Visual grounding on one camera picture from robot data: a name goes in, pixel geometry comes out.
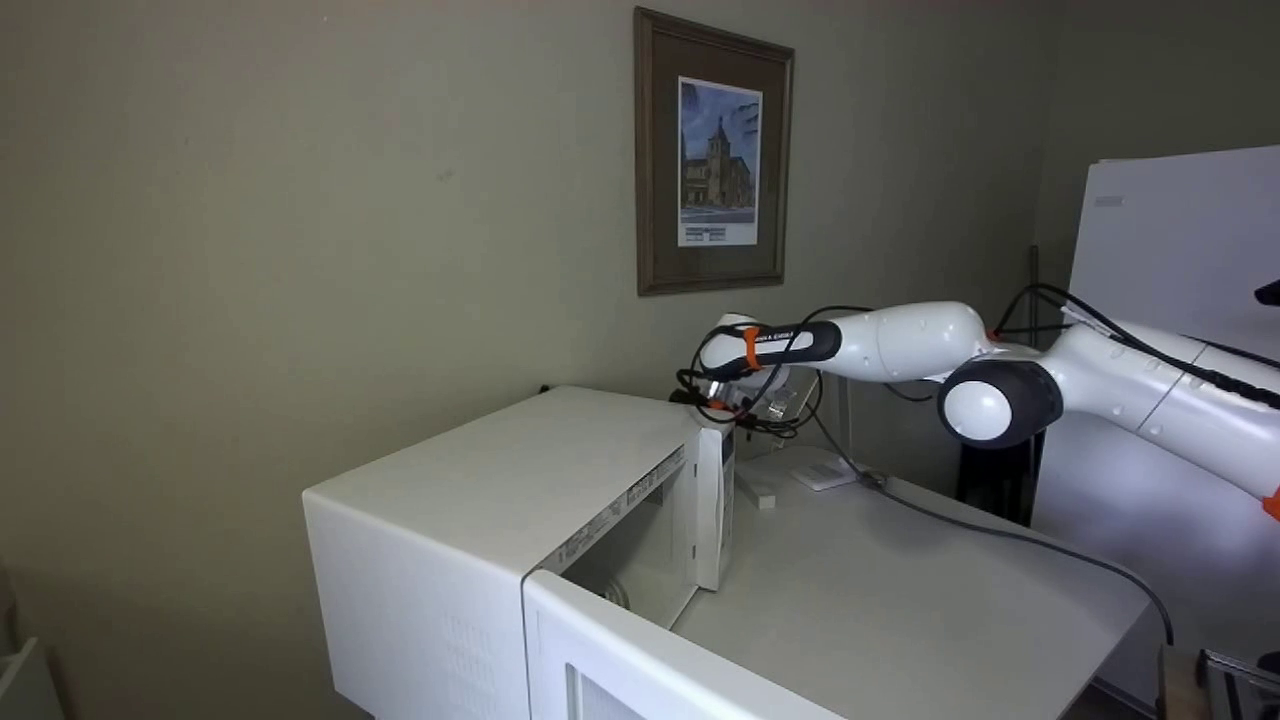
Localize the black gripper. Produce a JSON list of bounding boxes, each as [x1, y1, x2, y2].
[[671, 362, 822, 439]]

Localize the microwave door with window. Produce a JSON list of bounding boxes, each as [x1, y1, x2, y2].
[[520, 564, 883, 720]]

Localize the white microwave oven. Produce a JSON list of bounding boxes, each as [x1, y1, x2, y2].
[[300, 383, 740, 720]]

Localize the black stand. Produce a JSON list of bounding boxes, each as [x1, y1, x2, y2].
[[953, 437, 1046, 527]]

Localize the white panel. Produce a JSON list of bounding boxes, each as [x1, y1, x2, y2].
[[1061, 139, 1280, 368]]

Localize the framed wall picture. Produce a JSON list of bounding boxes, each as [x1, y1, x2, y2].
[[627, 4, 799, 301]]

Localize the black power cable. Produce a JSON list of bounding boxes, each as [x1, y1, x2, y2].
[[808, 397, 1180, 654]]

